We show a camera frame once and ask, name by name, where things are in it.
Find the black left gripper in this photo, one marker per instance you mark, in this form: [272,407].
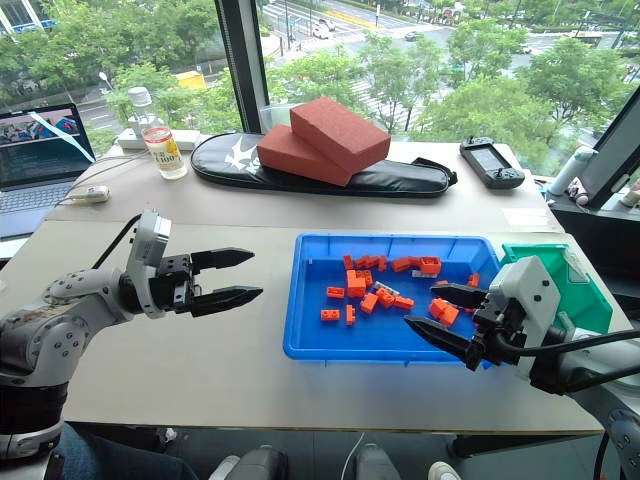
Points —
[172,285]

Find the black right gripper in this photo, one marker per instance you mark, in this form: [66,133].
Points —
[500,330]

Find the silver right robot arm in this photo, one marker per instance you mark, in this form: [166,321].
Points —
[575,367]

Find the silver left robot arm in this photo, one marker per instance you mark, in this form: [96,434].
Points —
[55,325]

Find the green plastic bin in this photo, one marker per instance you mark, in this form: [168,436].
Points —
[585,295]

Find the large orange building block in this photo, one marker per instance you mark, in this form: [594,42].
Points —
[356,286]
[444,311]

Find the small orange building block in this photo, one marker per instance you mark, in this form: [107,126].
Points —
[369,303]
[335,292]
[430,264]
[348,262]
[473,280]
[404,264]
[369,261]
[385,297]
[404,302]
[330,315]
[351,315]

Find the blue plastic tray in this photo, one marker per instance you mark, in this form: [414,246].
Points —
[310,330]

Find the clear plastic drink bottle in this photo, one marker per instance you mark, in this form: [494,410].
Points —
[165,150]

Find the white power strip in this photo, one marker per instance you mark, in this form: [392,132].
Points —
[190,139]

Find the red foam brick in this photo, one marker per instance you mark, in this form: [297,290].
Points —
[340,130]
[300,155]

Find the black racket bag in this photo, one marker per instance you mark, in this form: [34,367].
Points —
[400,180]

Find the white shoe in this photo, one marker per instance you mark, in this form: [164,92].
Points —
[444,471]

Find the black handheld remote controller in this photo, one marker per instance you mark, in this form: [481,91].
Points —
[492,162]

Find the black side desk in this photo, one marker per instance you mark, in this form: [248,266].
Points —
[600,235]

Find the dark rounded shape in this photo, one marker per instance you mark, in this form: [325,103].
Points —
[372,462]
[255,465]

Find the pink plush toy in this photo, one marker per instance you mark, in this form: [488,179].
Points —
[579,190]

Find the white and blue bottle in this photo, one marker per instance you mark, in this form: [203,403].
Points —
[570,170]

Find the blue jeans leg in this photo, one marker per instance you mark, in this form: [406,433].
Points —
[115,457]

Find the open laptop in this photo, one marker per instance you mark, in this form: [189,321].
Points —
[35,155]

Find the black monitor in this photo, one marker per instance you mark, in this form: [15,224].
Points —
[612,150]

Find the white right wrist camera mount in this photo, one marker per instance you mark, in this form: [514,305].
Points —
[530,295]

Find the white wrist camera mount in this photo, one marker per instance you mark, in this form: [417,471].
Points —
[145,250]
[530,295]

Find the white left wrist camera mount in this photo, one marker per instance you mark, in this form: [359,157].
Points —
[145,250]

